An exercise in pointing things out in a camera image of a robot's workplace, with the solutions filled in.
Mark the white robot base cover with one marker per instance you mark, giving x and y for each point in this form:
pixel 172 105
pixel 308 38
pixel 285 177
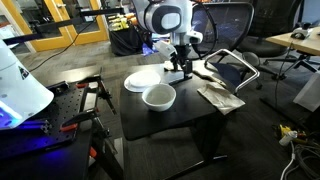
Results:
pixel 21 94

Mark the crumpled beige paper napkin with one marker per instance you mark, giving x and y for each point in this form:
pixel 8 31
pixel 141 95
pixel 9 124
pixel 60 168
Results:
pixel 220 97

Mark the black covered cart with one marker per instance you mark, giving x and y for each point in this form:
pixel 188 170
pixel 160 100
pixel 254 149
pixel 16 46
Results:
pixel 126 36

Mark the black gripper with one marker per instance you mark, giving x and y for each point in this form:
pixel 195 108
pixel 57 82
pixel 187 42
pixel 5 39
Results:
pixel 180 59

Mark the black orange bar clamp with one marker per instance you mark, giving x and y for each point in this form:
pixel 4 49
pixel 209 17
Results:
pixel 103 92

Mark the black perforated breadboard table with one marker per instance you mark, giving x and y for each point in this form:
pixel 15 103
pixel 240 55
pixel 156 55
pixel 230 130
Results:
pixel 43 131

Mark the white plate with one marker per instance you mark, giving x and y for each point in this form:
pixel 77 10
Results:
pixel 141 80

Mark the white ceramic bowl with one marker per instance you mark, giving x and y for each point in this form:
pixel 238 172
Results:
pixel 159 97

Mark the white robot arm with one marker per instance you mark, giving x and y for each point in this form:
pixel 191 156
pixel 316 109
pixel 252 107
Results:
pixel 173 17

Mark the light wooden desk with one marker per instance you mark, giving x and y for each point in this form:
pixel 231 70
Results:
pixel 310 45

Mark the black office chair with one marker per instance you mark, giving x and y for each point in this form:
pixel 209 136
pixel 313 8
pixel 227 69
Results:
pixel 224 26

